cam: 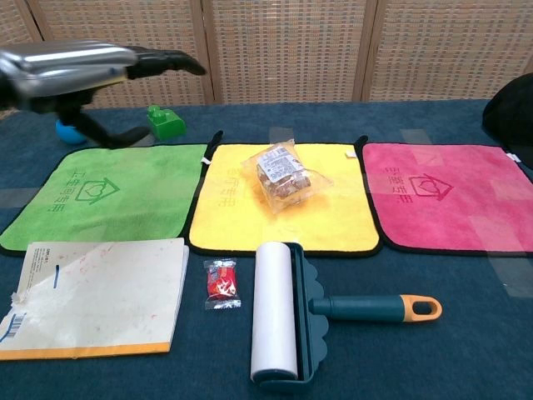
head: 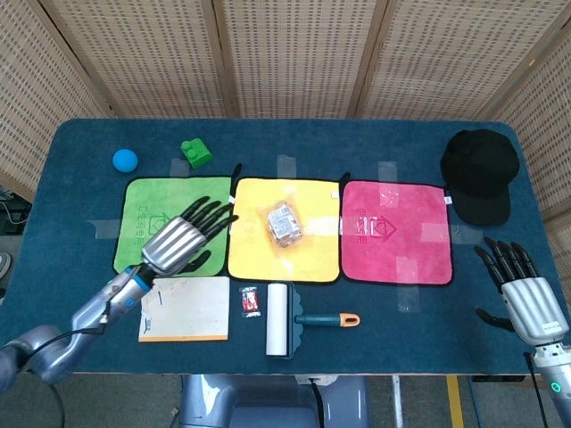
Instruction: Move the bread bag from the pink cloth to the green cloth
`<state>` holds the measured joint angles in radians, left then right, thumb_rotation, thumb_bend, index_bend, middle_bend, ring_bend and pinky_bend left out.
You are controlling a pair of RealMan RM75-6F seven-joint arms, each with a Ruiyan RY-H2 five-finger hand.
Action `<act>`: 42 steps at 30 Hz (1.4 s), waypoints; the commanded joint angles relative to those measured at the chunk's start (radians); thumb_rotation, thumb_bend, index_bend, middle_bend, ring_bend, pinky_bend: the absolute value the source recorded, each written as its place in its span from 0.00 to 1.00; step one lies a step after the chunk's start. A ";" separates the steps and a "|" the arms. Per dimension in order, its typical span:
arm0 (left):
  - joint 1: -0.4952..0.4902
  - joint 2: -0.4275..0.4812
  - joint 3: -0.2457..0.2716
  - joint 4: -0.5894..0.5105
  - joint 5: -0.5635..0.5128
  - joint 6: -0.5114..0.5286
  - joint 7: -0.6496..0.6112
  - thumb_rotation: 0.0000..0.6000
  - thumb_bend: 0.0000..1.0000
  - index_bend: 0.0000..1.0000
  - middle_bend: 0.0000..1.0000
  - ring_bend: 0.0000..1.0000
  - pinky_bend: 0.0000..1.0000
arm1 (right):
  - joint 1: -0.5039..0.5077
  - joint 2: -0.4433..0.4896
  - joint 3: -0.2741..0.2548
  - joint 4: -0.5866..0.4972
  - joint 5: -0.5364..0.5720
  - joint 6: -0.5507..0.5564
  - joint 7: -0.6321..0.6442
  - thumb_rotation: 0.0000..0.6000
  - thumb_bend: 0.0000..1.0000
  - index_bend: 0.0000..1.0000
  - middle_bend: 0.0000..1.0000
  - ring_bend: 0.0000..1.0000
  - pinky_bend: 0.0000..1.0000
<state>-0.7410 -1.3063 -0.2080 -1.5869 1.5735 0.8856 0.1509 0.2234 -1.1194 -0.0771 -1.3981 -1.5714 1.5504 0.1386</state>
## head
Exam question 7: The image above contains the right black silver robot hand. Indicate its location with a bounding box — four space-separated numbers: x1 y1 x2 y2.
474 236 571 348

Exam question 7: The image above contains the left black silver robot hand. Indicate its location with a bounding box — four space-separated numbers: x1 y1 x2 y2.
140 195 240 276

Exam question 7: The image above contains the packaged snack bag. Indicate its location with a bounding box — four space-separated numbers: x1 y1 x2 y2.
258 195 313 259

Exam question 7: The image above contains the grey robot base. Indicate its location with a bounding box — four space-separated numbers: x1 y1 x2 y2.
178 374 371 428

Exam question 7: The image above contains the green microfibre cloth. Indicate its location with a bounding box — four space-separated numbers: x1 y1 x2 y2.
111 162 244 280

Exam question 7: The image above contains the yellow microfibre cloth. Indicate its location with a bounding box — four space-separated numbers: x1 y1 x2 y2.
226 171 353 284

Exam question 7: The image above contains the pink microfibre cloth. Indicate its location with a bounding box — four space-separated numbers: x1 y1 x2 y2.
340 179 454 289

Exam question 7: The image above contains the white notepad orange edge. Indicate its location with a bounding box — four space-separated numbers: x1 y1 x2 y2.
137 276 231 343

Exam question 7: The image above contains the green toy building block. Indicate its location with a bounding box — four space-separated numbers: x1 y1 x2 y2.
179 138 213 170

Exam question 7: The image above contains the small red sauce packet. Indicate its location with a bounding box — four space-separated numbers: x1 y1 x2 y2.
239 286 262 318

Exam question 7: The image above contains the blue ball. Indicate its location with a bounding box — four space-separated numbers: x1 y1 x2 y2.
112 149 138 174

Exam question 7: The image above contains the teal lint roller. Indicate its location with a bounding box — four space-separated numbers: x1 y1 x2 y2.
265 281 361 360

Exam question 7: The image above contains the black baseball cap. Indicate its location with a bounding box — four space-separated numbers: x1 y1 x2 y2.
439 129 521 226

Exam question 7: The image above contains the white table leg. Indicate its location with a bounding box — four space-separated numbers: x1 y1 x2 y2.
391 375 403 428

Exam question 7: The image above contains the woven bamboo folding screen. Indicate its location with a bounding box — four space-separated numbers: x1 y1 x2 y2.
0 0 571 224

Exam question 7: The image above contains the black base cable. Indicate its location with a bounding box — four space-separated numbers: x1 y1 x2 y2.
309 378 325 428

